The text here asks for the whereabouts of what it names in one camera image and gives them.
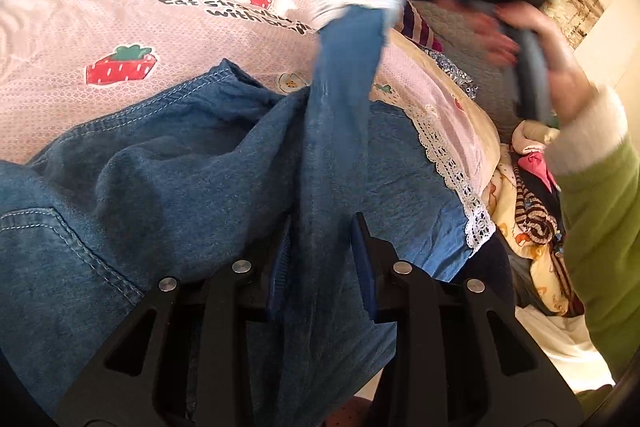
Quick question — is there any blue denim pants lace hem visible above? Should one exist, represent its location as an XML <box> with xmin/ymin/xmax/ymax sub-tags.
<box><xmin>1</xmin><ymin>0</ymin><xmax>475</xmax><ymax>426</ymax></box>

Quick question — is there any green sleeve right forearm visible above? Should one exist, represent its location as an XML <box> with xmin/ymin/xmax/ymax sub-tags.
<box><xmin>544</xmin><ymin>88</ymin><xmax>639</xmax><ymax>379</ymax></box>

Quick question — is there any person's right hand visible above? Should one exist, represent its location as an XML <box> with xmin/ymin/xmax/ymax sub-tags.
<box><xmin>466</xmin><ymin>2</ymin><xmax>598</xmax><ymax>127</ymax></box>

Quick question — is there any purple striped pillow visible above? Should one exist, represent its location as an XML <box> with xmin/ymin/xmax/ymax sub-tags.
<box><xmin>395</xmin><ymin>1</ymin><xmax>444</xmax><ymax>52</ymax></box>

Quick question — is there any grey quilted headboard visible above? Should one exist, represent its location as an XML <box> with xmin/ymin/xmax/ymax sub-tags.
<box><xmin>414</xmin><ymin>1</ymin><xmax>520</xmax><ymax>142</ymax></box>

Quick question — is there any blue floral pillow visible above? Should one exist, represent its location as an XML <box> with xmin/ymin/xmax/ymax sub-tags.
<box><xmin>425</xmin><ymin>49</ymin><xmax>478</xmax><ymax>100</ymax></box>

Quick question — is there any pile of colourful clothes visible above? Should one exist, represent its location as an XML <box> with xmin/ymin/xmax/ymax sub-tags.
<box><xmin>483</xmin><ymin>120</ymin><xmax>585</xmax><ymax>317</ymax></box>

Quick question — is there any pink strawberry print bedsheet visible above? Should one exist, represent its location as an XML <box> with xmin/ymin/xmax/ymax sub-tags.
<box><xmin>0</xmin><ymin>0</ymin><xmax>501</xmax><ymax>253</ymax></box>

